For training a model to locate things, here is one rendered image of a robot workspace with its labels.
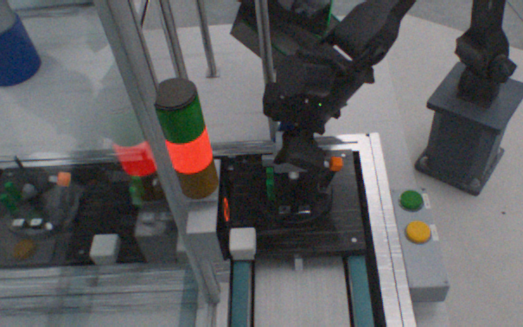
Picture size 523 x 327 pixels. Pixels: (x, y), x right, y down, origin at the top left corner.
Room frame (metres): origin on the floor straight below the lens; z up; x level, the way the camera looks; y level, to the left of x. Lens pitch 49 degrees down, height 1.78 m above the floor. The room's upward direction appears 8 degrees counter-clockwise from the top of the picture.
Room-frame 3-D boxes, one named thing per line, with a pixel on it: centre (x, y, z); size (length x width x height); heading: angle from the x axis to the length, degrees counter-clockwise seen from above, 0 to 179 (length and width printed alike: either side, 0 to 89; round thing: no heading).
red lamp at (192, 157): (0.43, 0.08, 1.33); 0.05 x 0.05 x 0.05
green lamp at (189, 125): (0.43, 0.08, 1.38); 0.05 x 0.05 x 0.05
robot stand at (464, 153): (0.73, -0.43, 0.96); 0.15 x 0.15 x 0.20; 47
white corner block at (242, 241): (0.52, 0.05, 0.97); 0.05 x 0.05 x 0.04; 84
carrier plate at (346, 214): (0.61, -0.06, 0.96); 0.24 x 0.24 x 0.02; 84
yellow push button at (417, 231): (0.50, -0.26, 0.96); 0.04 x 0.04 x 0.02
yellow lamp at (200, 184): (0.43, 0.08, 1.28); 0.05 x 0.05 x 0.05
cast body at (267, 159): (0.61, -0.04, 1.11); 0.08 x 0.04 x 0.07; 84
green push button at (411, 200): (0.57, -0.27, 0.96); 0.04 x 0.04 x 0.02
